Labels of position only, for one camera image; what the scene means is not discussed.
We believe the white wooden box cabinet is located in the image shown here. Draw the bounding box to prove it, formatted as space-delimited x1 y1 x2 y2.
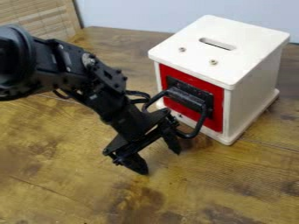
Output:
148 15 290 145

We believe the red drawer with black handle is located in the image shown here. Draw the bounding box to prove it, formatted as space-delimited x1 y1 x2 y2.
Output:
143 63 224 139

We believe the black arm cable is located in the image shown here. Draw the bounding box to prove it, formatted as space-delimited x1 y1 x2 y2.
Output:
126 89 152 105

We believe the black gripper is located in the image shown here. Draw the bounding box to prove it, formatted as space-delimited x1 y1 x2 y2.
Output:
76 53 182 175

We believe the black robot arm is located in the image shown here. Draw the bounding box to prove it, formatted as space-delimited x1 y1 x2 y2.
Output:
0 24 182 175

